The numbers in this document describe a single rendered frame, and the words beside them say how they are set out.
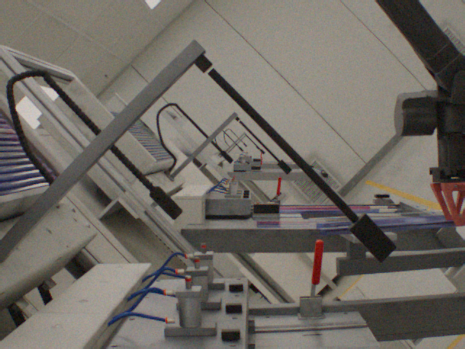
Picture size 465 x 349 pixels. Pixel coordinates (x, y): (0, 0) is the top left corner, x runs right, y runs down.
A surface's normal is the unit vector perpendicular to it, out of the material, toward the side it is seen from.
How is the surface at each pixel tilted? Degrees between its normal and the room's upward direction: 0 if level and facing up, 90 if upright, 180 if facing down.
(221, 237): 90
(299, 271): 90
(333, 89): 90
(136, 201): 90
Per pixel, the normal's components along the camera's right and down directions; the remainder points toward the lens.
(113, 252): -0.03, 0.05
